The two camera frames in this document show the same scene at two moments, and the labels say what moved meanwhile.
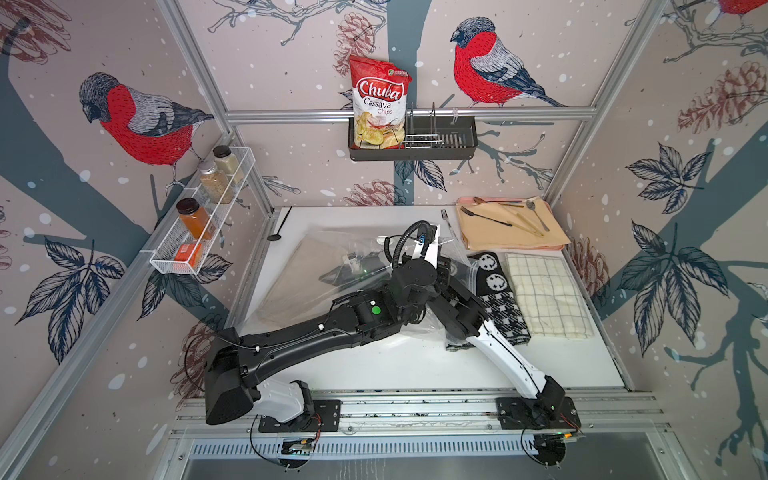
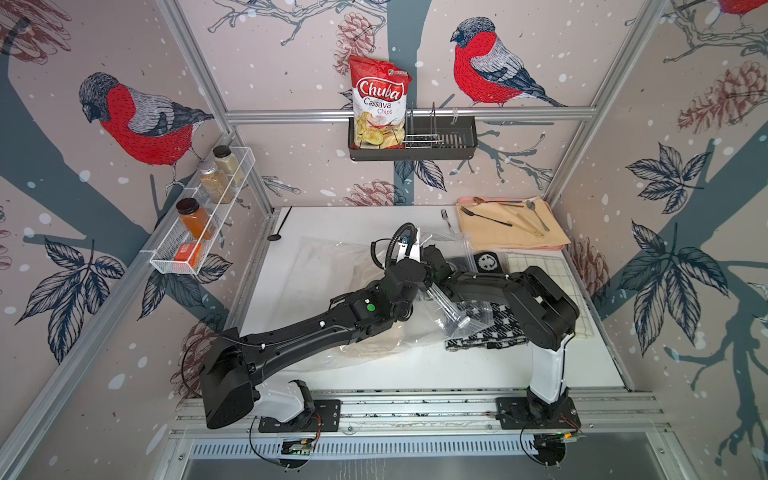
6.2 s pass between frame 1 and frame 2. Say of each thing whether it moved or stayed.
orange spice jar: stayed
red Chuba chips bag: stayed
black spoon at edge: stayed
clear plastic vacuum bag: moved
